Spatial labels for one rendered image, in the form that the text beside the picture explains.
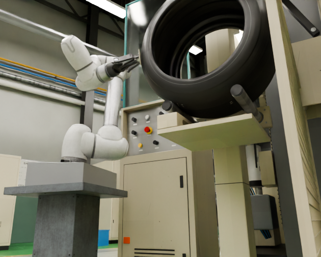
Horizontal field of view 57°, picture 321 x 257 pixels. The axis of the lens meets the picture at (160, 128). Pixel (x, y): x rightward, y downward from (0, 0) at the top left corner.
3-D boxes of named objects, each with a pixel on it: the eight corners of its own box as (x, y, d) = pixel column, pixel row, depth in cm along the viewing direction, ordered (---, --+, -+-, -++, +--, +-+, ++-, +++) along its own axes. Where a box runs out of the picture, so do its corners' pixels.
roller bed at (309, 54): (299, 120, 140) (290, 64, 149) (335, 115, 133) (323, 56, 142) (295, 107, 123) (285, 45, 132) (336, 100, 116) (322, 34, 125)
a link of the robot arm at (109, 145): (90, 162, 190) (124, 165, 196) (92, 154, 176) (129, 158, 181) (103, 63, 222) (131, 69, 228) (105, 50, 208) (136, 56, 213)
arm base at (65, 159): (47, 164, 169) (49, 154, 170) (65, 170, 190) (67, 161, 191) (76, 165, 165) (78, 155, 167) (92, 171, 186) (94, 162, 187)
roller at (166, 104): (193, 127, 149) (199, 121, 148) (198, 133, 147) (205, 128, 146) (159, 104, 120) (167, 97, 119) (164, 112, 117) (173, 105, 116)
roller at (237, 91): (249, 117, 136) (258, 111, 135) (256, 124, 134) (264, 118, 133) (227, 89, 107) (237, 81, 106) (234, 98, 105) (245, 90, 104)
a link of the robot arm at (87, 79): (102, 87, 154) (88, 65, 149) (80, 97, 161) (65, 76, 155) (110, 79, 163) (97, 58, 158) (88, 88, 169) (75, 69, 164)
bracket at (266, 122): (190, 139, 151) (189, 121, 154) (272, 127, 132) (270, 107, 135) (187, 138, 148) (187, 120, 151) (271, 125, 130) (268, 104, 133)
